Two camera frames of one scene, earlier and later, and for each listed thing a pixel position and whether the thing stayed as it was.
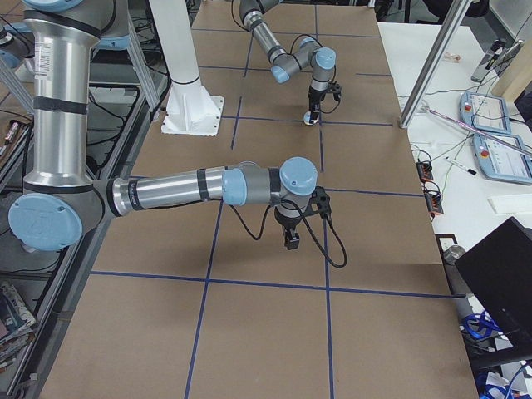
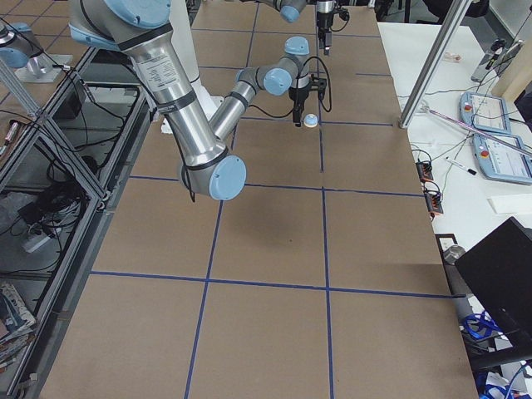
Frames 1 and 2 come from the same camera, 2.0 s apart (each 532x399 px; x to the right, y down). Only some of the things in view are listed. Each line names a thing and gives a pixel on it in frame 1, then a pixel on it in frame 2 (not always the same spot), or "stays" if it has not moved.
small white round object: x=307 y=119 stays
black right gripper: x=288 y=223 -> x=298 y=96
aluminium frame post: x=435 y=65 stays
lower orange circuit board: x=434 y=203 stays
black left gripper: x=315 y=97 -> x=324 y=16
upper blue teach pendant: x=485 y=112 stays
